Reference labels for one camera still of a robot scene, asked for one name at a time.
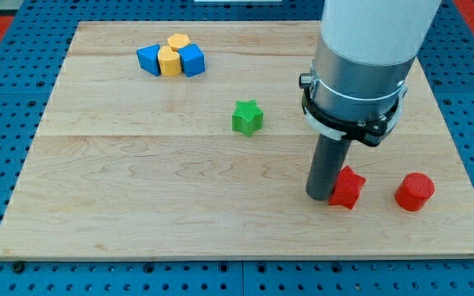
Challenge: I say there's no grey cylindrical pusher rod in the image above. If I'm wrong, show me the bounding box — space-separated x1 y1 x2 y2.
305 135 351 201

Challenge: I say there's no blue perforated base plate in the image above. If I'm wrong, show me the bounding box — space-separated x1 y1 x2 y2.
0 0 474 295

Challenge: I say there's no wooden board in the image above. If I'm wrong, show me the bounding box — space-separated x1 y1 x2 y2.
0 21 474 261

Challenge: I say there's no red star block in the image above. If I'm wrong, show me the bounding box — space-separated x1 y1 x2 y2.
328 166 366 210

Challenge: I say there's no green star block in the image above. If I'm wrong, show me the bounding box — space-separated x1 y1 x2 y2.
231 99 263 137

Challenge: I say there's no red cylinder block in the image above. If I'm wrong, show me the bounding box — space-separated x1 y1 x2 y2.
394 172 435 211

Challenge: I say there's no blue triangular block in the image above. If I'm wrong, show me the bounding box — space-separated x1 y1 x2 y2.
136 44 160 76

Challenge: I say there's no blue cube block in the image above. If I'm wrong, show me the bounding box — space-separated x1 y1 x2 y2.
178 44 206 77

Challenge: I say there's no yellow rear hexagon block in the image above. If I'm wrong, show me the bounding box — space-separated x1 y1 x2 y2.
167 33 191 51

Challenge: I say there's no yellow front cylinder block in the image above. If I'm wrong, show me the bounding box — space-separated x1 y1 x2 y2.
157 46 183 76

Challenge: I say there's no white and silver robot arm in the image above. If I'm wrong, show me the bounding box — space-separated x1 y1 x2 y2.
300 0 441 146

